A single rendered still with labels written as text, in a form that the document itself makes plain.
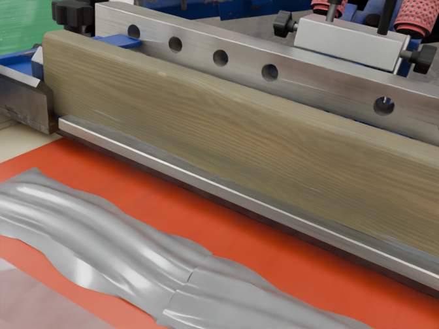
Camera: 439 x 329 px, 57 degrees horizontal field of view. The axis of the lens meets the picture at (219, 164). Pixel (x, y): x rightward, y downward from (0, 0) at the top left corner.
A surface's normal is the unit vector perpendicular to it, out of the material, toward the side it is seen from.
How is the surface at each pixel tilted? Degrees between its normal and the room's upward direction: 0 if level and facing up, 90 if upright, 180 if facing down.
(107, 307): 32
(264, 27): 0
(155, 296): 3
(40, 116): 58
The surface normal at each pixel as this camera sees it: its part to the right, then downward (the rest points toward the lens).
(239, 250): 0.15, -0.85
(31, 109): -0.46, 0.40
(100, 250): -0.20, -0.53
